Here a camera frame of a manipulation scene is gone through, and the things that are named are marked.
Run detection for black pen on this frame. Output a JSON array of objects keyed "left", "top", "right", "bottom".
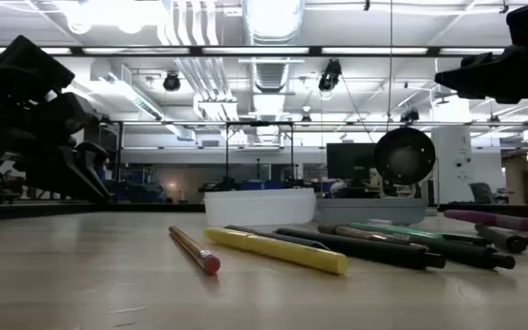
[
  {"left": 474, "top": 223, "right": 528, "bottom": 254},
  {"left": 422, "top": 232, "right": 517, "bottom": 271}
]

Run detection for silver ventilation duct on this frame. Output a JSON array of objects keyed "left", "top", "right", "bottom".
[{"left": 240, "top": 0, "right": 306, "bottom": 93}]

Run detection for clear plastic supply box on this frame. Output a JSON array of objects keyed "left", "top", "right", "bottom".
[{"left": 203, "top": 187, "right": 317, "bottom": 228}]

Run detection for smoky grey box lid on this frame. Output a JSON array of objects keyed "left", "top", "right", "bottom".
[{"left": 314, "top": 196, "right": 429, "bottom": 226}]

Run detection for grey office chair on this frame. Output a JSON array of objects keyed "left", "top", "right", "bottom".
[{"left": 468, "top": 181, "right": 497, "bottom": 204}]

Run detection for thick black marker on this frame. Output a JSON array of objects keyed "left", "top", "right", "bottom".
[{"left": 275, "top": 227, "right": 447, "bottom": 270}]

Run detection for orange pencil with pink eraser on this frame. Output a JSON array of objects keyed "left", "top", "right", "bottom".
[{"left": 168, "top": 225, "right": 222, "bottom": 276}]

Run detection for black overhead light bar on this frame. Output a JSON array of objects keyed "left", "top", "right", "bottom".
[{"left": 0, "top": 44, "right": 528, "bottom": 59}]

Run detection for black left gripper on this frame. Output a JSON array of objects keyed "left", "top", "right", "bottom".
[{"left": 0, "top": 34, "right": 113, "bottom": 204}]

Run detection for yellow highlighter pen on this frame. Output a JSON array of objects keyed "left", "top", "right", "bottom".
[{"left": 203, "top": 226, "right": 349, "bottom": 276}]

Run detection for thin hanging cable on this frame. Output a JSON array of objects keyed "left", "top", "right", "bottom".
[{"left": 386, "top": 0, "right": 394, "bottom": 132}]

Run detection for purple handled scissors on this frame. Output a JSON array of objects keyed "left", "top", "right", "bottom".
[{"left": 444, "top": 209, "right": 528, "bottom": 236}]

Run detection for black monitor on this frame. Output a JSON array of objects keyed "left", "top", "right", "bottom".
[{"left": 326, "top": 142, "right": 378, "bottom": 181}]

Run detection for cylindrical spot lamp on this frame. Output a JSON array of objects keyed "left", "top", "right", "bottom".
[{"left": 373, "top": 126, "right": 436, "bottom": 186}]

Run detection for thin dark grey pen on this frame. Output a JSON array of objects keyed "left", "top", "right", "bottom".
[{"left": 225, "top": 224, "right": 330, "bottom": 251}]

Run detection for green pen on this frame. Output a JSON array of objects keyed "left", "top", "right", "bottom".
[{"left": 349, "top": 222, "right": 446, "bottom": 242}]

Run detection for black ceiling spotlight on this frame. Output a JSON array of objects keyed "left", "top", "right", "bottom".
[
  {"left": 317, "top": 58, "right": 343, "bottom": 93},
  {"left": 162, "top": 71, "right": 182, "bottom": 93}
]

